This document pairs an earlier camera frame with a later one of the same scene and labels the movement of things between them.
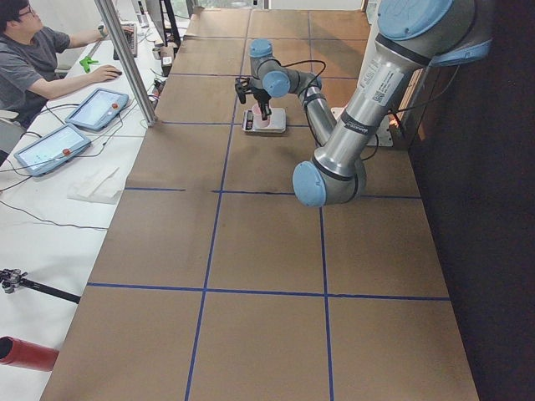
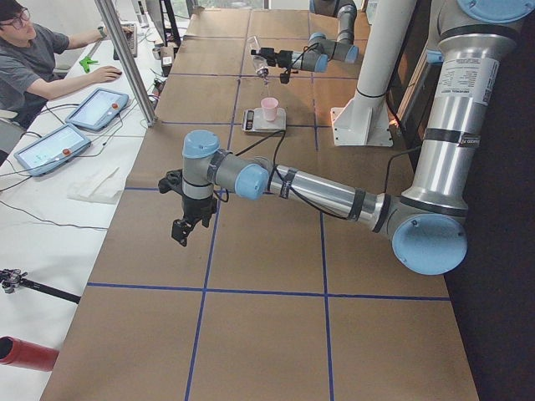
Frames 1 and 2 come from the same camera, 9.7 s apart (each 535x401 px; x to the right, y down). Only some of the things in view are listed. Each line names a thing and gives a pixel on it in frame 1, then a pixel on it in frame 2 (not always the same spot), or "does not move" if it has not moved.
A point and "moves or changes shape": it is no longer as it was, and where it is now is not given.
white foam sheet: x=101 y=187 does not move
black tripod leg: x=12 y=278 does not move
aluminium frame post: x=127 y=63 does not move
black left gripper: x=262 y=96 → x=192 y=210
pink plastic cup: x=258 y=121 moves or changes shape
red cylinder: x=14 y=352 does not move
